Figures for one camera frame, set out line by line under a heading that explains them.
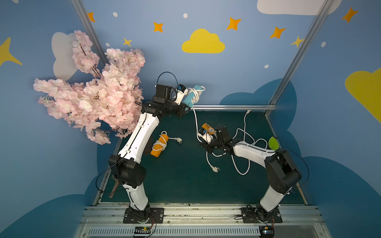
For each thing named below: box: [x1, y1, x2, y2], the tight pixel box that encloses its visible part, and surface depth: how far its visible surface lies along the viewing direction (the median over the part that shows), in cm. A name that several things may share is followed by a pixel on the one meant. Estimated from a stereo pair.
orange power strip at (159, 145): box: [150, 133, 170, 158], surface depth 97 cm
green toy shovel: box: [268, 136, 280, 151], surface depth 106 cm
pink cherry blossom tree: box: [33, 30, 146, 146], surface depth 57 cm
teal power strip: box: [183, 84, 203, 109], surface depth 77 cm
